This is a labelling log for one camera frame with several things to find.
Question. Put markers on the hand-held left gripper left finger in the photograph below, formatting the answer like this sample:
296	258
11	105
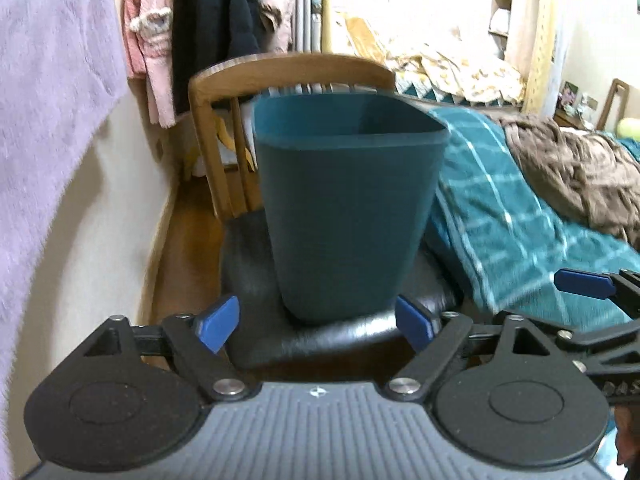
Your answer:
220	322

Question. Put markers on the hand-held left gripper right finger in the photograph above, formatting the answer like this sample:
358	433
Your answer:
415	322

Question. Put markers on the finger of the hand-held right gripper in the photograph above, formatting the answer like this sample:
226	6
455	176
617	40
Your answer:
585	282
610	350

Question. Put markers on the teal plastic bin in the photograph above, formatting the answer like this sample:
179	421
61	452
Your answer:
345	200

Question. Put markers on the teal plaid blanket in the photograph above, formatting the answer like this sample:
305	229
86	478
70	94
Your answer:
500	220

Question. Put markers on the brown fleece blanket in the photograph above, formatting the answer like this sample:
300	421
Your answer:
565	170

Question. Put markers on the teal triangle patterned sheet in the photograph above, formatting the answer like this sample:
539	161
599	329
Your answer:
425	91

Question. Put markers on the yellow printed quilt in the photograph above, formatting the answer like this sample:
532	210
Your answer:
450	70

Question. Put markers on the wooden chair with black seat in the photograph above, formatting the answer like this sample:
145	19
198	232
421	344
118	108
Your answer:
235	67

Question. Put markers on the wooden shelf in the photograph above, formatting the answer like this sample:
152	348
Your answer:
500	25

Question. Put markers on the purple towel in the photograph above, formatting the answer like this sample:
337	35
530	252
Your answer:
45	110

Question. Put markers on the pink fleece garment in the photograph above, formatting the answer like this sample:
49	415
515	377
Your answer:
147	35

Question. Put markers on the black coat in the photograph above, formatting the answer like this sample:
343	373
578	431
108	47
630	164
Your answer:
210	25

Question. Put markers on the beige pink jacket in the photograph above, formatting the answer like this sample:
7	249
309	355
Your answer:
277	5

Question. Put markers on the wooden frame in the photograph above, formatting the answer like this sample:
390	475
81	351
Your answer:
607	105

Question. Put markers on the small picture frame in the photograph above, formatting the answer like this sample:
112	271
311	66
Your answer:
570	95

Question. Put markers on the wooden perforated post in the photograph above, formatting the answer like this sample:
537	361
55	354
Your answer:
540	60

